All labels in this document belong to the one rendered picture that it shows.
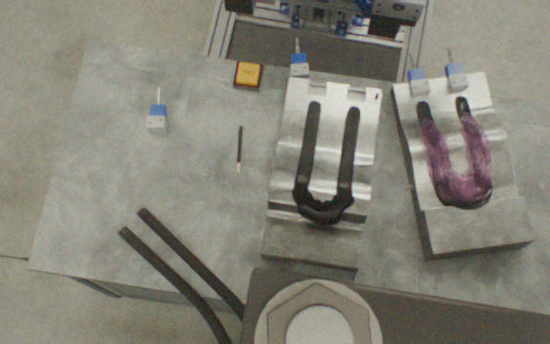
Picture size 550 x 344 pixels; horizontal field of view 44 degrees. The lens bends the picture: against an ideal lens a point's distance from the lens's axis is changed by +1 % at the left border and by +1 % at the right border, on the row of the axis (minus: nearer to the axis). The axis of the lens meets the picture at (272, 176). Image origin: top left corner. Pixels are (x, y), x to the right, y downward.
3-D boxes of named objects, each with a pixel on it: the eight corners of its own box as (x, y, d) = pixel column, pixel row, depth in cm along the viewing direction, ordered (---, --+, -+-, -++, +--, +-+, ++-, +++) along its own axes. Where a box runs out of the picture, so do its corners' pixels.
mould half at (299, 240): (289, 90, 199) (289, 69, 186) (378, 101, 197) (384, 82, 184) (261, 257, 185) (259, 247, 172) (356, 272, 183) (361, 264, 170)
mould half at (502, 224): (390, 92, 198) (395, 75, 187) (478, 79, 198) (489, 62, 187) (425, 261, 183) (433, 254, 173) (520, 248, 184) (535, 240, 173)
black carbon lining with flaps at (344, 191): (306, 102, 190) (307, 88, 181) (364, 110, 189) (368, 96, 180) (287, 222, 180) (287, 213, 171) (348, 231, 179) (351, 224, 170)
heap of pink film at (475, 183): (412, 120, 189) (418, 109, 181) (476, 111, 189) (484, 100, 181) (432, 210, 181) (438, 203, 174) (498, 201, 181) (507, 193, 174)
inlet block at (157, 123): (152, 92, 199) (148, 84, 194) (169, 92, 199) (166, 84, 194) (150, 134, 196) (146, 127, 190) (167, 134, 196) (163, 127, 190)
